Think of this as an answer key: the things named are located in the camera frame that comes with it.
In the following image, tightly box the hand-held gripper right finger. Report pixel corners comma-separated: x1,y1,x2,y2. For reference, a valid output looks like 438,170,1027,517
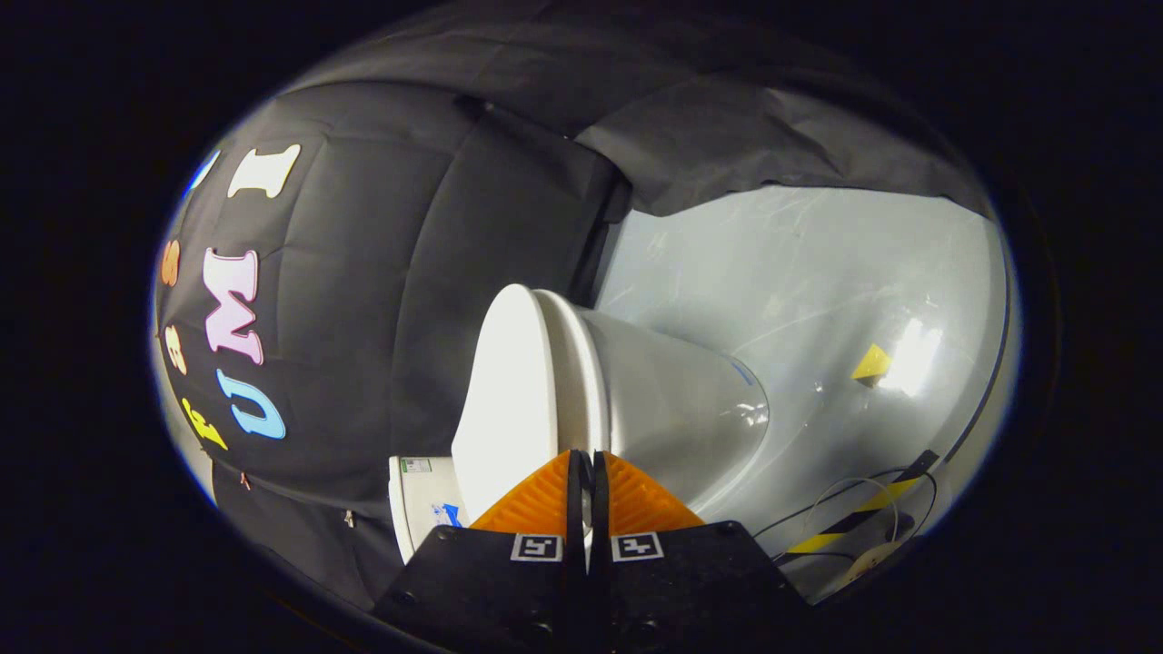
588,448,811,654

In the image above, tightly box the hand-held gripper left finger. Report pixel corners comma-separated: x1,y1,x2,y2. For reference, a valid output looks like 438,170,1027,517
373,448,588,654

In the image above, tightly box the white toilet bowl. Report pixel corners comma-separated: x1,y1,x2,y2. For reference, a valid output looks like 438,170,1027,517
581,307,771,526

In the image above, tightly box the white toilet seat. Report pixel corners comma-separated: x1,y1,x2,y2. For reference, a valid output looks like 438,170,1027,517
532,289,611,458

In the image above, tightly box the black yellow striped tape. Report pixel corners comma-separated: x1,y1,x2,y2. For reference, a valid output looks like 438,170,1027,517
784,449,942,556

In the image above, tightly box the yellow tape piece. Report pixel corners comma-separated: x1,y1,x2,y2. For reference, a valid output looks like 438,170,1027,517
850,343,894,382

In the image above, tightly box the black backdrop cloth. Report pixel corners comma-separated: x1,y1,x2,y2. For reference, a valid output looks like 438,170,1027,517
153,7,998,611

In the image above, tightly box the thin white cable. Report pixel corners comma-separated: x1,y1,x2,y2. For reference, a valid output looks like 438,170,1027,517
809,476,902,548

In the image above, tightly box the thin black cable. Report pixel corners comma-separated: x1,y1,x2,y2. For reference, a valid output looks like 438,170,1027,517
752,468,940,566

